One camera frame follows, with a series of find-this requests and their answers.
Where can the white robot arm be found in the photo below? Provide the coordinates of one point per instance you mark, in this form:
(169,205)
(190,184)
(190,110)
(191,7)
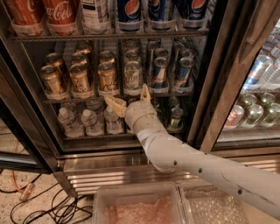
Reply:
(167,153)

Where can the middle pepsi bottle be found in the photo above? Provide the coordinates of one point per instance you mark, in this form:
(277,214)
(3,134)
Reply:
(160,14)

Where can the right red bull can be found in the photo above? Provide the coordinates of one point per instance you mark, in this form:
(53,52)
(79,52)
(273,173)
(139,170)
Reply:
(183,73)

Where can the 7up can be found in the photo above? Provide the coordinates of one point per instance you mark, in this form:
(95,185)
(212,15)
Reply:
(132,55)
(133,78)

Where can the left pepsi bottle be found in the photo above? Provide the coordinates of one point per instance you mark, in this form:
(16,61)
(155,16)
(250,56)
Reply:
(129,15)

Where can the red bull can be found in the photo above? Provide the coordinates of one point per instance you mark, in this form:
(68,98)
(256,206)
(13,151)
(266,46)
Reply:
(183,73)
(159,75)

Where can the white label bottle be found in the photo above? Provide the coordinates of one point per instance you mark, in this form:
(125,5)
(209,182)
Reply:
(95,16)

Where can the front middle gold can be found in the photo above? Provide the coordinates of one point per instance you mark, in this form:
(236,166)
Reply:
(81,87)

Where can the left clear plastic bin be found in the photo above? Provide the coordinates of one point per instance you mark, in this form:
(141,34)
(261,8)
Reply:
(156,203)

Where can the middle water bottle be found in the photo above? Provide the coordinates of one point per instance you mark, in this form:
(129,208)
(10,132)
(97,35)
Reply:
(91,123)

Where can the rear left gold can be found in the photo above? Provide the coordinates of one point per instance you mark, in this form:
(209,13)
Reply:
(57,60)

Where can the rear middle gold can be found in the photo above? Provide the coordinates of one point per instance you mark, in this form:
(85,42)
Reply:
(79,58)

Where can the rear right gold can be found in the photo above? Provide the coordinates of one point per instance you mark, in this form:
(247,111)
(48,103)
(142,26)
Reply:
(107,56)

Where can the front left gold can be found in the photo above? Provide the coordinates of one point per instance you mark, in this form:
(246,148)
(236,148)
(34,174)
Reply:
(55,87)

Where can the right water bottle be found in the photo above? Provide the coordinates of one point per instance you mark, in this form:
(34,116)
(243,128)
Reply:
(114,123)

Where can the right clear plastic bin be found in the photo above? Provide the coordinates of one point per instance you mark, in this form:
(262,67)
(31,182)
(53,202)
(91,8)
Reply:
(206,204)

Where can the front right gold can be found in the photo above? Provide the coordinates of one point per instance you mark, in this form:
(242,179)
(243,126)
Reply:
(108,81)

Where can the open fridge door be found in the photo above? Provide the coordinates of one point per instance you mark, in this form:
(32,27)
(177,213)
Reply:
(18,115)

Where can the clear plastic bin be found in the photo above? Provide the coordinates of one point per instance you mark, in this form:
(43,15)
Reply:
(206,204)
(156,203)

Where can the left red bull can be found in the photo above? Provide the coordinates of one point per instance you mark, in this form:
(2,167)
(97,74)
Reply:
(159,75)

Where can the gold can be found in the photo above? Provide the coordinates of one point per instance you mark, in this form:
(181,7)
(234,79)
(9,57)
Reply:
(81,87)
(107,56)
(55,87)
(57,60)
(108,81)
(79,58)

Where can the right coca-cola bottle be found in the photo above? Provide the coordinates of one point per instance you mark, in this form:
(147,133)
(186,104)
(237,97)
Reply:
(61,15)

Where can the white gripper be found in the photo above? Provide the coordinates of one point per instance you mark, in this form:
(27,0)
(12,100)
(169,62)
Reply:
(140,114)

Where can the stainless steel fridge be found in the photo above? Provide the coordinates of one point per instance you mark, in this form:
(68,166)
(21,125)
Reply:
(225,48)

